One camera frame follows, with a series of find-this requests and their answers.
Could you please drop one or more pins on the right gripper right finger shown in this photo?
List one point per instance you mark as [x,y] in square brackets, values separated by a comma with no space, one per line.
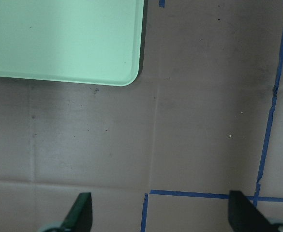
[244,217]

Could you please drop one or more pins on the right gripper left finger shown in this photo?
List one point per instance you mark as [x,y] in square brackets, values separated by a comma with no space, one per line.
[80,216]

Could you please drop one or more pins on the light green plastic tray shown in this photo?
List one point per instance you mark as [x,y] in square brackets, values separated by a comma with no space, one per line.
[79,41]

